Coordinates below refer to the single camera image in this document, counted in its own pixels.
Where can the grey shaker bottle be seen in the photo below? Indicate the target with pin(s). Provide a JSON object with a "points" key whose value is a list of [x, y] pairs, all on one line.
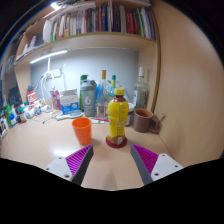
{"points": [[88, 100]]}

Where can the brown ceramic mug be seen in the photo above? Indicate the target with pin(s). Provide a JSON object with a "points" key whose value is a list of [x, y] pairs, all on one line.
{"points": [[142, 121]]}

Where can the red and white tub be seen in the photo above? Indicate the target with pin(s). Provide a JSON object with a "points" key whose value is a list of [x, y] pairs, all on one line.
{"points": [[31, 97]]}

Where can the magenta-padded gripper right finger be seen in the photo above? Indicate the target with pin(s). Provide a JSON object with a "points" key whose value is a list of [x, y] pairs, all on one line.
{"points": [[163, 165]]}

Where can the flat round red coaster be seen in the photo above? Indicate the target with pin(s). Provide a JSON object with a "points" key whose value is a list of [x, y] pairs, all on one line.
{"points": [[110, 144]]}

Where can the ceiling light strip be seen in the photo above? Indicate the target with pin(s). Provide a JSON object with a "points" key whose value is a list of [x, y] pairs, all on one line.
{"points": [[54, 5]]}

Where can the yellow drink bottle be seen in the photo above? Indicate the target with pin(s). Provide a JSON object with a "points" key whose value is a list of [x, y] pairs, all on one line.
{"points": [[117, 116]]}

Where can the white wall power socket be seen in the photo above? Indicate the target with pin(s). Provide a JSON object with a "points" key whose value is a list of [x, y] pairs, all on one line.
{"points": [[53, 73]]}

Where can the green glass bottle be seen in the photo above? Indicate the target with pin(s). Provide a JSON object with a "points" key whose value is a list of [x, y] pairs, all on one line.
{"points": [[113, 87]]}

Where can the clear bottle with yellow cap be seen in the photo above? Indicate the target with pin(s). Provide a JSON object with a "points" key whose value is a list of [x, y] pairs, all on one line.
{"points": [[102, 95]]}

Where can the clear glass bottle white cap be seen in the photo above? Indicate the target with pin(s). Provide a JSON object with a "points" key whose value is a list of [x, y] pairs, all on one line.
{"points": [[141, 93]]}

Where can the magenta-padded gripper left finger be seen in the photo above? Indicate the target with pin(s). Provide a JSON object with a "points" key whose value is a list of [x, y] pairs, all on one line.
{"points": [[60, 166]]}

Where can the wooden shelf unit with books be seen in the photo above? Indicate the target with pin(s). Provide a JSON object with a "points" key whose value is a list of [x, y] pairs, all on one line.
{"points": [[100, 38]]}

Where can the white bar desk lamp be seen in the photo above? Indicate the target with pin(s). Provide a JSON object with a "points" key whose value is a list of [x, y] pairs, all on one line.
{"points": [[48, 56]]}

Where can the white and blue carton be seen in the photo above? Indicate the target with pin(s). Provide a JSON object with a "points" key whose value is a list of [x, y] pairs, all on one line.
{"points": [[69, 102]]}

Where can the green plastic container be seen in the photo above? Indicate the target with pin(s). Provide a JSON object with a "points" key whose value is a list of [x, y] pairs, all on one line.
{"points": [[7, 110]]}

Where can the orange plastic cup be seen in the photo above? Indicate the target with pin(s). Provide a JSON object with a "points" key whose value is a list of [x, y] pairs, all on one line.
{"points": [[82, 130]]}

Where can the white bottle with blue cap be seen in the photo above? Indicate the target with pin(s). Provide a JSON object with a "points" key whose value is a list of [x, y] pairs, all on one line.
{"points": [[13, 120]]}

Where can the magenta snack pouch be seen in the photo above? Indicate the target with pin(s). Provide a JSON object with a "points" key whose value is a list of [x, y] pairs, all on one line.
{"points": [[55, 99]]}

